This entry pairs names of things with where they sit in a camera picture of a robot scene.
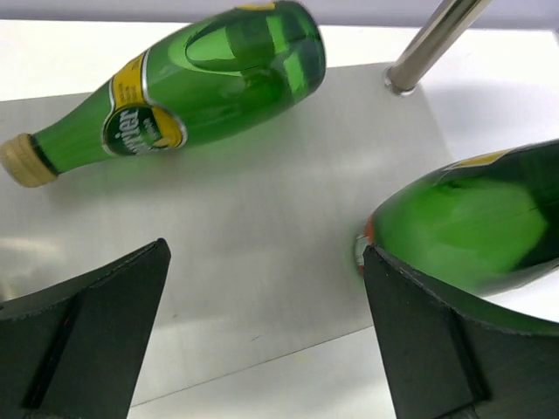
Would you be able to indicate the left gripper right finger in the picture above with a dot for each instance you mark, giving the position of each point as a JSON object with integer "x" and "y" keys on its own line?
{"x": 449, "y": 354}

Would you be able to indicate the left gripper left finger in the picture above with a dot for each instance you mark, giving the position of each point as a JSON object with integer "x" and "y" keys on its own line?
{"x": 75, "y": 349}

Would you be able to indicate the green glass bottle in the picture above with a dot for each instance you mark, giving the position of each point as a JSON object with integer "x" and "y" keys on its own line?
{"x": 485, "y": 225}
{"x": 209, "y": 80}

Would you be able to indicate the green glass bottle front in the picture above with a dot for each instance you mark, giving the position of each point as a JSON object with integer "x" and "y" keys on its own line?
{"x": 209, "y": 80}

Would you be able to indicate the white two-tier shelf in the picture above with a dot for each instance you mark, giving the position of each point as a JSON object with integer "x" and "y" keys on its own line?
{"x": 263, "y": 314}

